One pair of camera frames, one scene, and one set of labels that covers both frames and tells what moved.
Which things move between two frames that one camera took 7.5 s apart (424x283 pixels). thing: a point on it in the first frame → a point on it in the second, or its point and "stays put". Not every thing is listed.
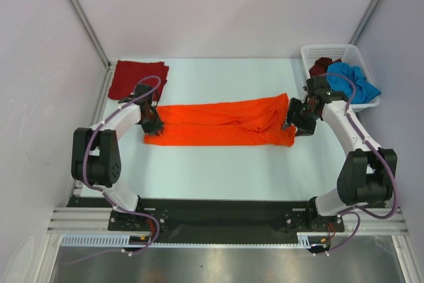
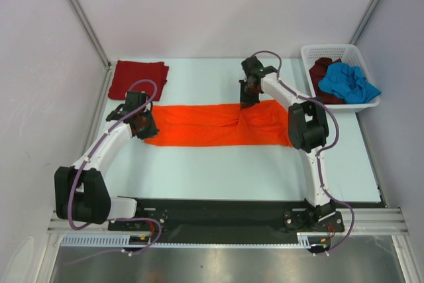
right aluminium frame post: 373,5 stays put
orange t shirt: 254,121 stays put
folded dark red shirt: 127,72 stays put
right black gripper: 296,118 → 249,98
